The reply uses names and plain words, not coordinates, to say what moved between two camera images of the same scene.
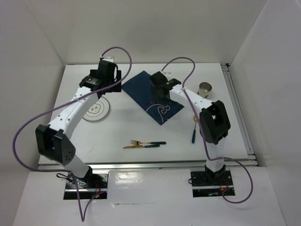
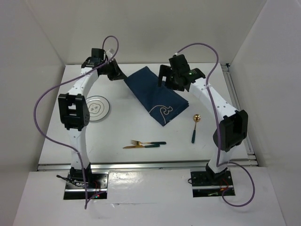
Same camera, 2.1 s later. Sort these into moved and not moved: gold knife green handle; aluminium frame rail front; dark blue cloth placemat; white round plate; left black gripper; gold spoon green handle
Moved: dark blue cloth placemat; left black gripper
Not moved: white round plate; aluminium frame rail front; gold spoon green handle; gold knife green handle
